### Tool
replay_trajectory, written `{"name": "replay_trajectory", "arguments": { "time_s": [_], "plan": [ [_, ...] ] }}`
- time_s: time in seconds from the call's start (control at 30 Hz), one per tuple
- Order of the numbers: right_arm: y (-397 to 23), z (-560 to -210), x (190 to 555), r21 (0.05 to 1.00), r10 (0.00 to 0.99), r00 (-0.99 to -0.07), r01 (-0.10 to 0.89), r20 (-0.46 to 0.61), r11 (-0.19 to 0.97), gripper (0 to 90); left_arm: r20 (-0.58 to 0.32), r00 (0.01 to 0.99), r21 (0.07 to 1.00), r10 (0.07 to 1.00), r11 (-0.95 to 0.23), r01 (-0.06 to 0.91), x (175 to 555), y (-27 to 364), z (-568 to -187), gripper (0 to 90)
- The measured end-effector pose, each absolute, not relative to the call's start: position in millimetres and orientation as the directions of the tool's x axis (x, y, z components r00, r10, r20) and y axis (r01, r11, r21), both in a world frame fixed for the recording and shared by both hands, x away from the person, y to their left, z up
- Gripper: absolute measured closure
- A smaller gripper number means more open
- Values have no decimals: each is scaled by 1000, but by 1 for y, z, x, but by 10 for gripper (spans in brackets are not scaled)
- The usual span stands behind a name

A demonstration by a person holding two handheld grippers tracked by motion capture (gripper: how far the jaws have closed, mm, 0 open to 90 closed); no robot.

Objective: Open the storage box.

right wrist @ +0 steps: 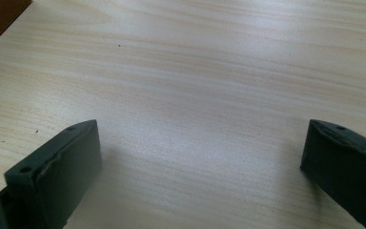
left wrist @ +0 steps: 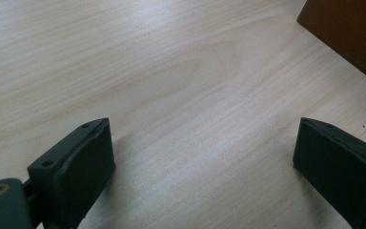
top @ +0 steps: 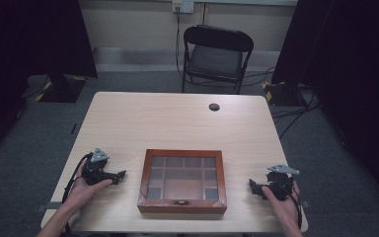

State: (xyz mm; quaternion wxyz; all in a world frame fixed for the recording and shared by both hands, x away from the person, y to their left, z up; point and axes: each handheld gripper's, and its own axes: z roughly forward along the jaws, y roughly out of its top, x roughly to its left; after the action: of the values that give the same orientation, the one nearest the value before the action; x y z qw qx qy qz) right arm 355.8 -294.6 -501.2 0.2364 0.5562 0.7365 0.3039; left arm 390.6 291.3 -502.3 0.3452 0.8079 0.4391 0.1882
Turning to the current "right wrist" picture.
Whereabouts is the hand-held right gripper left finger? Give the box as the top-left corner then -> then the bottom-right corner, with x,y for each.
3,119 -> 103,229

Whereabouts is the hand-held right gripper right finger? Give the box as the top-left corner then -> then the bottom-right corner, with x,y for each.
300,119 -> 366,229

